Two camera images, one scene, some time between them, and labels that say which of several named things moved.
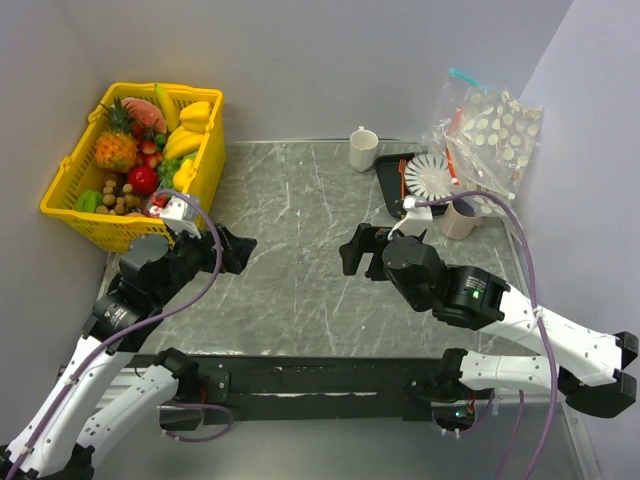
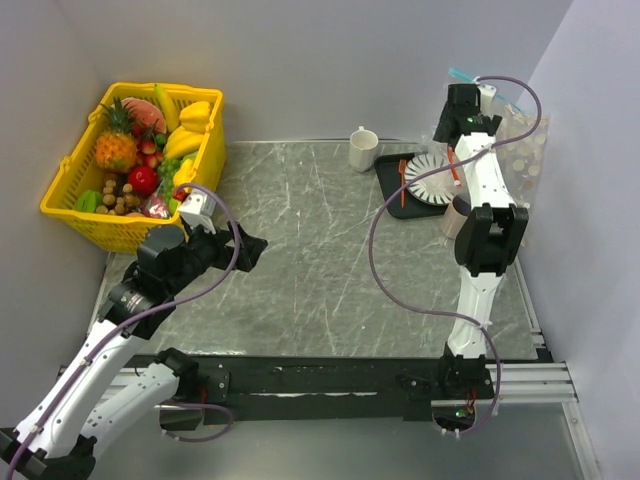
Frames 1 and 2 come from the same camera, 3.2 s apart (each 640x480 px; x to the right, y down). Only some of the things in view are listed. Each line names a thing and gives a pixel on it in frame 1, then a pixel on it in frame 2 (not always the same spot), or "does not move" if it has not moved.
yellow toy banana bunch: [182, 142] does not move
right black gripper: [368, 238] → [438, 136]
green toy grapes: [167, 169] does not move
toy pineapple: [117, 148] does not move
